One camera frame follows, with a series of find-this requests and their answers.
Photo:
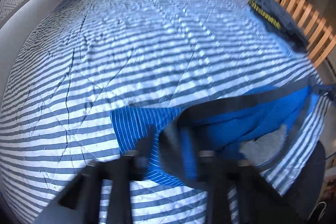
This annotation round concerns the bright blue small garment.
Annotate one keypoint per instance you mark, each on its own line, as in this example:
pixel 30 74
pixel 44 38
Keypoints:
pixel 223 124

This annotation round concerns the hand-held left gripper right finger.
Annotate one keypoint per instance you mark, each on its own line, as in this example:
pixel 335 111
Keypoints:
pixel 190 158

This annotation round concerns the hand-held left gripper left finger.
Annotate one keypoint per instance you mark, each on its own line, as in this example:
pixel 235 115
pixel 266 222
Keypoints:
pixel 143 144

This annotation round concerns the blue white striped bed blanket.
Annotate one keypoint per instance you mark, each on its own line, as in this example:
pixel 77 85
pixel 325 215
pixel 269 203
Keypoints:
pixel 136 50

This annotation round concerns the dark blue garment yellow band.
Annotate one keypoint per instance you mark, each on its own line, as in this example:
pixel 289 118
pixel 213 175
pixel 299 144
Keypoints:
pixel 275 12

